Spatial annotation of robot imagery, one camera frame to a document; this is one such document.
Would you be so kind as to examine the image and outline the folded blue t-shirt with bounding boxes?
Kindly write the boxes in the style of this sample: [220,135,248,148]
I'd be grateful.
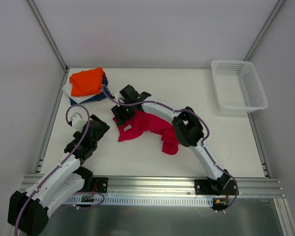
[69,75,111,106]

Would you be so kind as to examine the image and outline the folded orange t-shirt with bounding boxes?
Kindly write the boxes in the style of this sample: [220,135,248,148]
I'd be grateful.
[69,67,105,96]

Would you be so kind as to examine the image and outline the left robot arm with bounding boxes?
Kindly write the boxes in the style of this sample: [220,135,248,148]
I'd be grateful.
[7,114,110,236]

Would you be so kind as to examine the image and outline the left aluminium frame post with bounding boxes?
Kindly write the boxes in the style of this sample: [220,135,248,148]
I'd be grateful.
[26,0,68,72]

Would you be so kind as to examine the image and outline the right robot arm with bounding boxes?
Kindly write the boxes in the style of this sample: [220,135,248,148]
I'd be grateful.
[108,85,237,196]

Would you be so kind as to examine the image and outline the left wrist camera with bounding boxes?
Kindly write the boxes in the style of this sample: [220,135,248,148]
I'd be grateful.
[69,113,87,132]

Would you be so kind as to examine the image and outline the white plastic basket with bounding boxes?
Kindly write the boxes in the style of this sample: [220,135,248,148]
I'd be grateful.
[211,59,268,116]

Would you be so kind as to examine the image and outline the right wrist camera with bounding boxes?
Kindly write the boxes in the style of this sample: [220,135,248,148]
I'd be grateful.
[112,91,122,100]

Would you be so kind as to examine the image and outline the aluminium frame post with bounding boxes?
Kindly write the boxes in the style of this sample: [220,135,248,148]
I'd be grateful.
[243,0,286,61]
[26,0,68,72]

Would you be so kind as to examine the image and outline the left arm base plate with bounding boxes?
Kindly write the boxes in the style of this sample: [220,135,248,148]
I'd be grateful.
[81,176,109,193]

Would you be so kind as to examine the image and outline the white slotted cable duct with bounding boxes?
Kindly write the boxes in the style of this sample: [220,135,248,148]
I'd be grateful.
[64,195,213,207]

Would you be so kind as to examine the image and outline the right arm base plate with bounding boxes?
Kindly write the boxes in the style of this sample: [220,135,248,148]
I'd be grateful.
[194,178,237,196]

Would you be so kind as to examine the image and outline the aluminium mounting rail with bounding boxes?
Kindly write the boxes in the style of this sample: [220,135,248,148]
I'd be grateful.
[19,173,285,199]

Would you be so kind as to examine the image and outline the right aluminium frame post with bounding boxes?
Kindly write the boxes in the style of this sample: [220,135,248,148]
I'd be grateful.
[243,0,286,61]

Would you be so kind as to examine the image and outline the folded white t-shirt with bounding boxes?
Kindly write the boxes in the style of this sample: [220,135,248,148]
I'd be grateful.
[62,83,105,105]

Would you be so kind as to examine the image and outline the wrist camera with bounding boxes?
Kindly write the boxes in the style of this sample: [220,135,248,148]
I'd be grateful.
[69,113,87,132]
[112,91,122,100]

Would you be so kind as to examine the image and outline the crimson red t-shirt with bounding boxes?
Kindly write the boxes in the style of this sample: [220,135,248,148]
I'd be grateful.
[117,111,179,155]

